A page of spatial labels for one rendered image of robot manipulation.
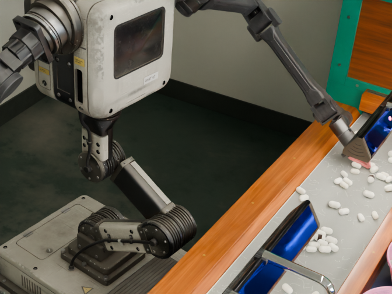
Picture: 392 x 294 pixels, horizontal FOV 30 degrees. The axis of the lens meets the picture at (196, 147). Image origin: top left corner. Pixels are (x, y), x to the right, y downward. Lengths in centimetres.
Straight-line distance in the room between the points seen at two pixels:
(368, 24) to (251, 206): 89
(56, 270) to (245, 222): 66
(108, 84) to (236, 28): 217
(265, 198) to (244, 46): 182
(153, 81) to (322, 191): 72
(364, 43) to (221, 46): 143
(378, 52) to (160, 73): 102
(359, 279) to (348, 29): 108
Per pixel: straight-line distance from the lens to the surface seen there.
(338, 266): 219
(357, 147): 208
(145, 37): 200
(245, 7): 254
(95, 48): 187
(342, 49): 287
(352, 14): 281
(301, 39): 391
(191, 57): 424
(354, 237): 230
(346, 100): 295
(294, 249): 169
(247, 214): 227
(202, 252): 211
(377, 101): 283
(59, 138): 400
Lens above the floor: 215
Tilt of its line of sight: 33 degrees down
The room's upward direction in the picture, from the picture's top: 5 degrees clockwise
